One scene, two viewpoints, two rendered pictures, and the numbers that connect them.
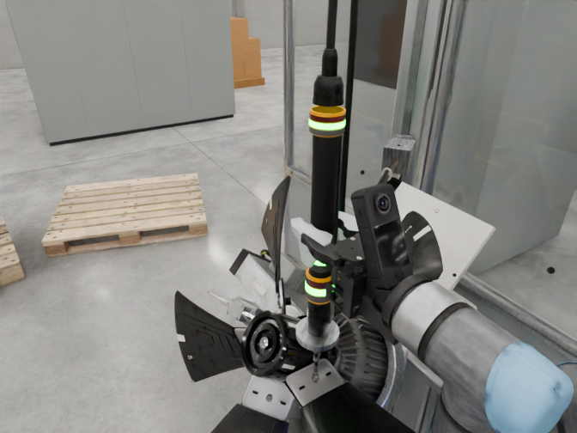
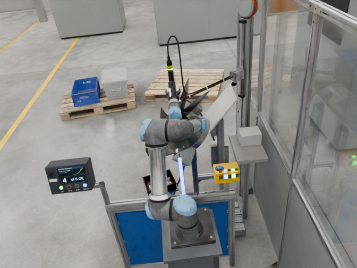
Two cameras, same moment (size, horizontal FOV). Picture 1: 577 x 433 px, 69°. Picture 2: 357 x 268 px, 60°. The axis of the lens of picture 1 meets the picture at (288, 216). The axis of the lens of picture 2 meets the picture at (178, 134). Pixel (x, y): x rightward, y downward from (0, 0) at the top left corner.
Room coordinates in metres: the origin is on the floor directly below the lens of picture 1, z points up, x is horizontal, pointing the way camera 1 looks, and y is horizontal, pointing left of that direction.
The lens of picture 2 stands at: (-1.11, -1.05, 2.41)
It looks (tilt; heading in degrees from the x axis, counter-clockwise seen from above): 34 degrees down; 32
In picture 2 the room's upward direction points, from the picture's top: 7 degrees counter-clockwise
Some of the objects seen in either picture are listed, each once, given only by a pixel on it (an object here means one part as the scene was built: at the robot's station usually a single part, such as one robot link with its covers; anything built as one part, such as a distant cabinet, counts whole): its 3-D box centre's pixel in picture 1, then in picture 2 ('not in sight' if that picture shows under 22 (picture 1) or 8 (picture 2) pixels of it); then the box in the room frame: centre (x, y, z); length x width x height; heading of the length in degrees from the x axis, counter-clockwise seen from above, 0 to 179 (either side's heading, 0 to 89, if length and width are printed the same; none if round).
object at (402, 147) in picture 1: (398, 155); (237, 74); (1.07, -0.30, 1.39); 0.10 x 0.07 x 0.09; 156
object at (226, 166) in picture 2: not in sight; (226, 173); (0.34, -0.49, 1.02); 0.16 x 0.10 x 0.11; 121
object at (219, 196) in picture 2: not in sight; (170, 201); (0.13, -0.15, 0.82); 0.90 x 0.04 x 0.08; 121
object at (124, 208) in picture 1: (132, 209); (186, 84); (3.21, 1.36, 0.07); 1.20 x 1.00 x 0.15; 105
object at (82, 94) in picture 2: not in sight; (86, 91); (2.16, 2.68, 0.25); 0.60 x 0.41 x 0.22; 38
